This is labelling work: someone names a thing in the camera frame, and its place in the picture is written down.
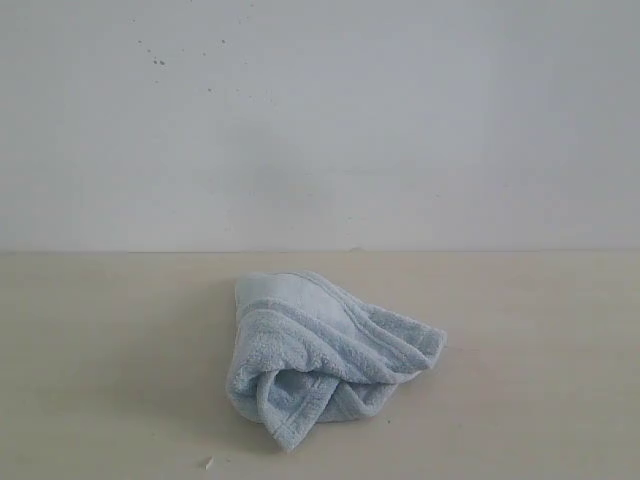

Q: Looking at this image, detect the light blue terry towel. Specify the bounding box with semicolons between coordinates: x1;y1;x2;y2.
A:
226;271;447;451

